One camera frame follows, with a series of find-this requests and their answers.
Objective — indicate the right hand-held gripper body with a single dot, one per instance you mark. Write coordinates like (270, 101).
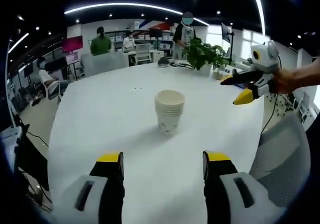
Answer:
(265, 58)

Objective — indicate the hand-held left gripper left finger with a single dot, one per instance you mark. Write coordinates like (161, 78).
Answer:
(95, 194)

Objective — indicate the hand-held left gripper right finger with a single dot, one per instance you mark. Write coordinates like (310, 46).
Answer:
(230, 196)

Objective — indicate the stack of paper cups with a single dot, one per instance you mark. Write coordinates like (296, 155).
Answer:
(170, 118)

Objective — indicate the person's right hand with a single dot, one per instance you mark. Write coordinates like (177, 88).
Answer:
(287, 81)

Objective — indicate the small clear jar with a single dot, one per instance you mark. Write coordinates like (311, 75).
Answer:
(217, 75)

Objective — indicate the row of white office chairs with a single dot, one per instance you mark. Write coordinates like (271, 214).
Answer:
(302, 106)

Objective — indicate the black monitor on stand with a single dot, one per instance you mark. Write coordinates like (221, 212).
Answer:
(226, 31)

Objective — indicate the potted green plant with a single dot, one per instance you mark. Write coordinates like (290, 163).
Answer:
(200, 53)

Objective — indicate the long curved ceiling light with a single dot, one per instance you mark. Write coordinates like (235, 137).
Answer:
(17, 43)
(260, 6)
(130, 5)

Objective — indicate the grey mesh office chair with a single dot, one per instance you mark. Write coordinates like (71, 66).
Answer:
(282, 159)

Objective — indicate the black stand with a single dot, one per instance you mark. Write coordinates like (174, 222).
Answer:
(35, 164)

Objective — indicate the white table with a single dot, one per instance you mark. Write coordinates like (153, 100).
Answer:
(100, 113)

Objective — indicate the grey round object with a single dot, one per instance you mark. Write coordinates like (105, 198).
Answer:
(163, 62)

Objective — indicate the white storage shelves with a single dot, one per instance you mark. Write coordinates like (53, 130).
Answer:
(165, 37)

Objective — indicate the white flat device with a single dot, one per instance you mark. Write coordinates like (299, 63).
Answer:
(11, 136)

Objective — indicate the white slatted chair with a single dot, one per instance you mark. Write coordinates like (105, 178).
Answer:
(143, 53)

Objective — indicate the pale grey chair backrest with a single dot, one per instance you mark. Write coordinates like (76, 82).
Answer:
(105, 63)

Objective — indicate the pink wall screen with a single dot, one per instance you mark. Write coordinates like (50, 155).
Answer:
(72, 44)

